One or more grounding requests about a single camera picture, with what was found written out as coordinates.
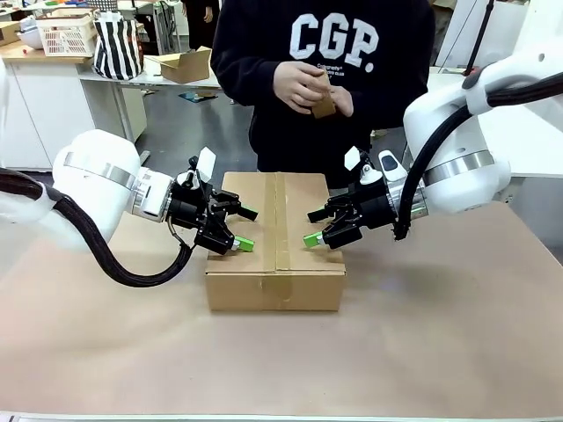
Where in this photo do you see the bystander in dark clothes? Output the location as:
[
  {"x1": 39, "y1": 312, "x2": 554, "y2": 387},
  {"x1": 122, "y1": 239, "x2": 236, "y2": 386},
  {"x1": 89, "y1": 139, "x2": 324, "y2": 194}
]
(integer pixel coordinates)
[{"x1": 181, "y1": 0, "x2": 221, "y2": 53}]

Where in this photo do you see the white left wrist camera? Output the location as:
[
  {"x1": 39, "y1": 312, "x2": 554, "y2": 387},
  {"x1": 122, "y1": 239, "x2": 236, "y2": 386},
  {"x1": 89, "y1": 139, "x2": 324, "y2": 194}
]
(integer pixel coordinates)
[{"x1": 196, "y1": 148, "x2": 217, "y2": 181}]

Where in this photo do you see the person in black CGP sweatshirt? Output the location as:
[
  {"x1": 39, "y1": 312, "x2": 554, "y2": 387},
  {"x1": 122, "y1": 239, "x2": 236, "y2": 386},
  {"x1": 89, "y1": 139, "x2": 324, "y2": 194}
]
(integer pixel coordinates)
[{"x1": 209, "y1": 0, "x2": 436, "y2": 189}]

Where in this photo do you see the person's left hand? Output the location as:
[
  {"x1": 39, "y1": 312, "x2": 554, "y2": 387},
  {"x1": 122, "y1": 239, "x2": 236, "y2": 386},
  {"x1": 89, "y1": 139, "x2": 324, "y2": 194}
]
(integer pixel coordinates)
[{"x1": 327, "y1": 85, "x2": 355, "y2": 119}]

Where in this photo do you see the black white striped bag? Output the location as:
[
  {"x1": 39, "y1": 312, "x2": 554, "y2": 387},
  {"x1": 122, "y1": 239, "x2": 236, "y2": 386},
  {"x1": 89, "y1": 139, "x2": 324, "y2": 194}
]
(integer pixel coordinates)
[{"x1": 92, "y1": 10, "x2": 144, "y2": 82}]

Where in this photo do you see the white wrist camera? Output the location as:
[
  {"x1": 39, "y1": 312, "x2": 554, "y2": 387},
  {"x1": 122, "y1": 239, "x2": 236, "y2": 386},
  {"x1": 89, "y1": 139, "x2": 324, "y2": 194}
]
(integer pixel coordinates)
[
  {"x1": 196, "y1": 148, "x2": 217, "y2": 181},
  {"x1": 343, "y1": 146, "x2": 384, "y2": 186}
]

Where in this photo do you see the flat brown cardboard carton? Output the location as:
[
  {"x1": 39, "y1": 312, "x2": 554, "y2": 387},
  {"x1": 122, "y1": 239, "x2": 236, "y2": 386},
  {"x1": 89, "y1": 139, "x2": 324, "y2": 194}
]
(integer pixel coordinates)
[{"x1": 0, "y1": 19, "x2": 22, "y2": 47}]

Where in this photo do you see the white plastic lattice basket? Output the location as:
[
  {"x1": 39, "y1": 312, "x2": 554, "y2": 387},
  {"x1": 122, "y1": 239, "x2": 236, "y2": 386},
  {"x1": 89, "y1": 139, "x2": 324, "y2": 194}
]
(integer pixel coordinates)
[{"x1": 34, "y1": 11, "x2": 100, "y2": 59}]

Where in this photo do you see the small brown cardboard piece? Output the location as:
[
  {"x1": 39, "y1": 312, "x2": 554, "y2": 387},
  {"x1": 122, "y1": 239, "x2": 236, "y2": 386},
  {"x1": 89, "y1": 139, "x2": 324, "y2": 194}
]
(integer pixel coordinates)
[{"x1": 311, "y1": 72, "x2": 338, "y2": 120}]

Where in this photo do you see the black tripod stand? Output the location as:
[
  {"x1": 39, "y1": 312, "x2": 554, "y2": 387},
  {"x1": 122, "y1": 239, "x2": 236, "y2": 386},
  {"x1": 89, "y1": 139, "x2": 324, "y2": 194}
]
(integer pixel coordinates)
[{"x1": 464, "y1": 0, "x2": 494, "y2": 75}]

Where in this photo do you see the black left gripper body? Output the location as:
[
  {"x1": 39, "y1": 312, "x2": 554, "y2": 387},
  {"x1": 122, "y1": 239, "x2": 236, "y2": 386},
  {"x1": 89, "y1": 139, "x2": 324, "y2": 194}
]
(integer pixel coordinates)
[{"x1": 166, "y1": 173, "x2": 216, "y2": 237}]

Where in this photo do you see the teal flat item on floor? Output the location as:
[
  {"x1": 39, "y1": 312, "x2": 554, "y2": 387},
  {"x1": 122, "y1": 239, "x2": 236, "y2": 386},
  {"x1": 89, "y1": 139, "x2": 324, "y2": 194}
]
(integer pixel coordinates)
[{"x1": 179, "y1": 91, "x2": 221, "y2": 103}]

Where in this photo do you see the person's left forearm black sleeve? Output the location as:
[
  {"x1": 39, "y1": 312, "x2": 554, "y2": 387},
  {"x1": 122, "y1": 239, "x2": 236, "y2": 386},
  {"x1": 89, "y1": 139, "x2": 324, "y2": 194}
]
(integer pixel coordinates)
[{"x1": 349, "y1": 61, "x2": 431, "y2": 129}]

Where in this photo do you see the small open cardboard box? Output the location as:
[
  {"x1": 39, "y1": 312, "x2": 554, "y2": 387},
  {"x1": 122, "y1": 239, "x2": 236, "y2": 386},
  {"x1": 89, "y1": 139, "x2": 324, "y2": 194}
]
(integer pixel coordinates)
[{"x1": 144, "y1": 45, "x2": 213, "y2": 85}]

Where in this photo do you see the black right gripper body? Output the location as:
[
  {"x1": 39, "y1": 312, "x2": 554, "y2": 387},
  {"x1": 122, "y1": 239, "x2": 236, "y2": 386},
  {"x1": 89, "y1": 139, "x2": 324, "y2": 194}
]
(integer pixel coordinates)
[{"x1": 347, "y1": 175, "x2": 397, "y2": 230}]

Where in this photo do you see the white cabinet desk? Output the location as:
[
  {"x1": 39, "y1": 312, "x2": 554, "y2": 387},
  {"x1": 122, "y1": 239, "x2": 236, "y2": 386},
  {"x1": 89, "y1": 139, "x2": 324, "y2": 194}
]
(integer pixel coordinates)
[{"x1": 0, "y1": 42, "x2": 149, "y2": 173}]

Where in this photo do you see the brown cardboard shipping box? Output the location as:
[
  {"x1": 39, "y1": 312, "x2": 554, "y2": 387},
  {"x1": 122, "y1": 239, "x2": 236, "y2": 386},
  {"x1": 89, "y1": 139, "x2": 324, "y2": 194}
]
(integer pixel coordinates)
[{"x1": 204, "y1": 171, "x2": 347, "y2": 313}]

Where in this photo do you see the white table with metal legs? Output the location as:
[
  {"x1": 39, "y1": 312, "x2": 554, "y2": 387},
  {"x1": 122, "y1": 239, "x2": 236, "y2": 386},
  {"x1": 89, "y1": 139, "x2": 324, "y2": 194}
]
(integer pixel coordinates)
[{"x1": 78, "y1": 56, "x2": 223, "y2": 159}]

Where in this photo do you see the person's right forearm black sleeve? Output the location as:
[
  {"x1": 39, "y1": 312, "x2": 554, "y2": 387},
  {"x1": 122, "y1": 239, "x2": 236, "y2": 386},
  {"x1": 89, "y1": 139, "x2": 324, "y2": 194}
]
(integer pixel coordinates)
[{"x1": 210, "y1": 41, "x2": 282, "y2": 108}]

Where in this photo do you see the person's right hand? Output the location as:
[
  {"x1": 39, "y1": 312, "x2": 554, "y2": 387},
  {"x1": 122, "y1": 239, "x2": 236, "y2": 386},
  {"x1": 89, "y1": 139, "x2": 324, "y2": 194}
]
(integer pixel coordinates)
[{"x1": 272, "y1": 60, "x2": 329, "y2": 116}]

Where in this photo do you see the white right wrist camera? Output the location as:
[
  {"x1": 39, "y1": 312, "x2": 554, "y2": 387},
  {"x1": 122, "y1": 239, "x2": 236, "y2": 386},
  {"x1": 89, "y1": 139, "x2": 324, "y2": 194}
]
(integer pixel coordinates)
[{"x1": 343, "y1": 146, "x2": 384, "y2": 186}]

